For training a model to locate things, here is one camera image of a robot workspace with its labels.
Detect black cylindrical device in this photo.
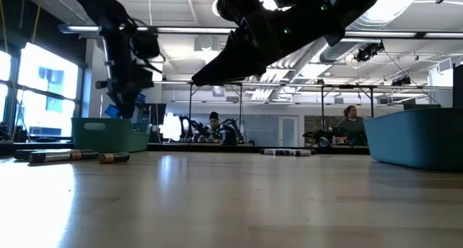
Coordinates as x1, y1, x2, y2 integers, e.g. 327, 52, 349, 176
219, 124, 238, 146

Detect black panel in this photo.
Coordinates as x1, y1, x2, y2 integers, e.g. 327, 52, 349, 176
451, 63, 463, 108

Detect black overhead rig frame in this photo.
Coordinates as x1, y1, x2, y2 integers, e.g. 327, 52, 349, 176
143, 80, 453, 145

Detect glass partition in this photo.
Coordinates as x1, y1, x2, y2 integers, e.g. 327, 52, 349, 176
242, 114, 279, 147

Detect white ceiling pipes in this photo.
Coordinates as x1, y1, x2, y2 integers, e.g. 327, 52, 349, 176
249, 38, 330, 101

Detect black rig-mounted camera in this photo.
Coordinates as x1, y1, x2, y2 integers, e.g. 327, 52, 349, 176
353, 41, 386, 64
391, 76, 413, 87

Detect person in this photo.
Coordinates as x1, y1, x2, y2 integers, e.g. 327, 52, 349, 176
334, 105, 368, 147
197, 111, 227, 144

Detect white wall air unit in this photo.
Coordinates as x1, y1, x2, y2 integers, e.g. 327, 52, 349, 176
436, 56, 454, 74

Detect silver ventilation duct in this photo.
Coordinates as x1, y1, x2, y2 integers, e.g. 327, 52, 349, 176
318, 36, 362, 64

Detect bright window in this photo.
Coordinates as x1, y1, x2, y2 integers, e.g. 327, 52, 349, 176
16, 41, 80, 137
0, 49, 12, 124

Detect black aluminium table frame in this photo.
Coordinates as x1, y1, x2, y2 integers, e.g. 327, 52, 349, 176
0, 141, 372, 157

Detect long ceiling light bar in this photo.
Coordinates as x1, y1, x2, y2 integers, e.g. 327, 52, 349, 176
135, 25, 463, 40

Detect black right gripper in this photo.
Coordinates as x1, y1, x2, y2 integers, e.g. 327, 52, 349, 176
191, 0, 349, 85

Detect yellow hanging cord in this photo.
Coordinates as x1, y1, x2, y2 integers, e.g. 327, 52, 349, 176
31, 4, 42, 45
0, 4, 9, 54

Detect black desk equipment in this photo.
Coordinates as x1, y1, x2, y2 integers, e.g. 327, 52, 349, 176
0, 121, 29, 145

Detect white door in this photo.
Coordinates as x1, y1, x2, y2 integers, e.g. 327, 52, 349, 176
278, 116, 300, 147

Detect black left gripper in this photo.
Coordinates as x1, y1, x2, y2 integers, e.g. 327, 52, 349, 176
95, 18, 166, 119

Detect green plastic bin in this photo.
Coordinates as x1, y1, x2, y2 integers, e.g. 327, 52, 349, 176
71, 117, 152, 154

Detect blue plastic bin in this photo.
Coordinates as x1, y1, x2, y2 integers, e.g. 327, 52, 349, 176
363, 108, 463, 171

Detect dark flat monitor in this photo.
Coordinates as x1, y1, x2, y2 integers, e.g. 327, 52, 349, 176
403, 103, 443, 114

